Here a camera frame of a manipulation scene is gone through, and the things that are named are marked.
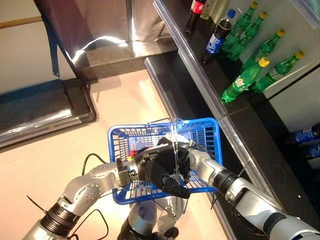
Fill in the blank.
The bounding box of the black shelf upright post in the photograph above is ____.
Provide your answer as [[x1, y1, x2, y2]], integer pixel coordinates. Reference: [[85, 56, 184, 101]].
[[262, 63, 320, 101]]

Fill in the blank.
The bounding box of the brown reflective back panel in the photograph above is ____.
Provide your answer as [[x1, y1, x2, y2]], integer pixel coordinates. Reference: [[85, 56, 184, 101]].
[[33, 0, 166, 76]]

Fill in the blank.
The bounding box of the small yellow drink bottle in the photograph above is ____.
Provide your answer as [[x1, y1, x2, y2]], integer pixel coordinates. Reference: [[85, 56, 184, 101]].
[[199, 0, 218, 20]]

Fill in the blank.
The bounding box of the small Pepsi cola bottle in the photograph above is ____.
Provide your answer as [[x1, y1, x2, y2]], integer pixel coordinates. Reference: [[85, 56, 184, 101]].
[[303, 143, 320, 160], [287, 123, 320, 146], [201, 8, 237, 65]]

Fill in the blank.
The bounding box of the dark base plinth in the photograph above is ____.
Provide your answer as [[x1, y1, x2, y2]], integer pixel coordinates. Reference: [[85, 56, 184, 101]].
[[84, 38, 179, 76]]

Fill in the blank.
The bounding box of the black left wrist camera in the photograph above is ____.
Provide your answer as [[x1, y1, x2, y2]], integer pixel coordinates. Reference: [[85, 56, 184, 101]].
[[115, 157, 131, 187]]

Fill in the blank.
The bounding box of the green Sprite bottle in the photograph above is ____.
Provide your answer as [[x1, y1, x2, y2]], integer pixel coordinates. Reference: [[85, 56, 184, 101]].
[[240, 28, 286, 72], [221, 1, 259, 52], [253, 51, 305, 95], [220, 56, 271, 104], [226, 11, 268, 62]]

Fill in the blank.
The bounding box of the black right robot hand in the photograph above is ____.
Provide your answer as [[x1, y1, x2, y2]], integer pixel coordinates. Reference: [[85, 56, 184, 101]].
[[156, 136, 192, 185]]

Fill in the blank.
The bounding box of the blue plastic shopping basket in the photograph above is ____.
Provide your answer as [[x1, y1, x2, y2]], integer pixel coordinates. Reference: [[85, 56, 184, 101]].
[[107, 117, 224, 206]]

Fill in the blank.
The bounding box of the black shelf support bracket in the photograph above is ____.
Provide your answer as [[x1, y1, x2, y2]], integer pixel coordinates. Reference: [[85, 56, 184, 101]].
[[42, 17, 98, 121]]

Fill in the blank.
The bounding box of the grey metal panel post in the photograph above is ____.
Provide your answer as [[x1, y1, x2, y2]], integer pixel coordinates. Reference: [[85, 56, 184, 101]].
[[125, 0, 138, 43]]

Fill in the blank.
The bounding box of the robot leg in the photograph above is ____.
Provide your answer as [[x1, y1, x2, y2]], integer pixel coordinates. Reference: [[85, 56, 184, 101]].
[[152, 226, 180, 240], [116, 201, 158, 240]]

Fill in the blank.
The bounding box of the robot right leg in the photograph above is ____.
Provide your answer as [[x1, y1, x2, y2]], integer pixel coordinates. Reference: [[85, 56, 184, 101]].
[[152, 226, 180, 240]]

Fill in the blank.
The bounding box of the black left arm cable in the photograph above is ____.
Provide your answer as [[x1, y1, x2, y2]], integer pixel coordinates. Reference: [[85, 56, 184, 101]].
[[67, 153, 111, 240]]

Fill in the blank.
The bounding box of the robot left leg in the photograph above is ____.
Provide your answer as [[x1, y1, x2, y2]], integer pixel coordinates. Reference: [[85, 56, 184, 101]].
[[116, 201, 158, 240]]

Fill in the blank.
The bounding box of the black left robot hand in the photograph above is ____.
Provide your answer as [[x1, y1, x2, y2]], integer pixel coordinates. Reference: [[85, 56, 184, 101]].
[[134, 147, 191, 200]]

